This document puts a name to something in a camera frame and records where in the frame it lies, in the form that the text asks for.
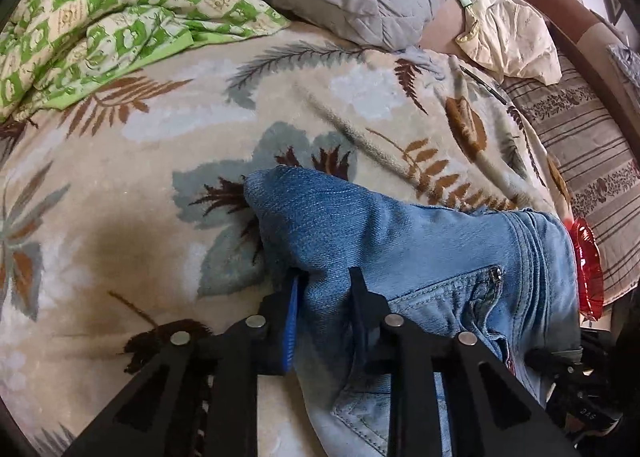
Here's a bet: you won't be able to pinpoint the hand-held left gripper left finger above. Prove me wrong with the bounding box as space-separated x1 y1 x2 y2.
65 269 311 457

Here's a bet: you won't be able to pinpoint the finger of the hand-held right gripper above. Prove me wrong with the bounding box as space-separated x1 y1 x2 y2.
527 344 596 380

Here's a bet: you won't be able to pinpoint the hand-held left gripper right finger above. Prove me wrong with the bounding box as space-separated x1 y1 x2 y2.
347 267 581 457

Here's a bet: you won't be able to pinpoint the blue denim pants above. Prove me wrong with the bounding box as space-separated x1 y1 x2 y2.
243 166 583 457

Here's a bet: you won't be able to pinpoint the red tray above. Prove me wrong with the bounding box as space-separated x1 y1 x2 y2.
567 217 607 323

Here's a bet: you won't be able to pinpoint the leaf print blanket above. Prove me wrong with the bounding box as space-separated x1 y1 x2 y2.
0 20 576 457

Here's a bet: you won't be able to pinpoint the pink cloth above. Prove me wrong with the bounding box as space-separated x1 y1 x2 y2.
420 0 476 58

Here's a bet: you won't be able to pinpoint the grey lace cloth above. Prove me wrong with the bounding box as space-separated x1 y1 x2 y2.
606 42 640 85

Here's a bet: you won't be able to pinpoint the cream crumpled cloth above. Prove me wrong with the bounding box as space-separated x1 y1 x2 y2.
452 0 561 85

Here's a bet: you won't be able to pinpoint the brown padded headboard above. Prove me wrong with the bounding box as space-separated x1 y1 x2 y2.
500 0 640 138

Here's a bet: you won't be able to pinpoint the green checked quilt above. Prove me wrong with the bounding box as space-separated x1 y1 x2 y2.
0 0 292 120

